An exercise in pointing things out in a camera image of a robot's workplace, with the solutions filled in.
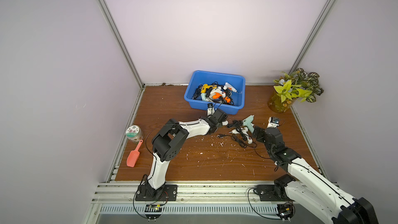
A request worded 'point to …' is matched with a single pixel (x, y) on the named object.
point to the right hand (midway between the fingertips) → (264, 125)
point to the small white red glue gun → (243, 131)
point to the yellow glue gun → (205, 86)
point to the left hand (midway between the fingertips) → (217, 118)
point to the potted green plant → (299, 85)
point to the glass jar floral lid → (133, 133)
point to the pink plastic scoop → (133, 155)
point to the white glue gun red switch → (217, 89)
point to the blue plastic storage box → (198, 76)
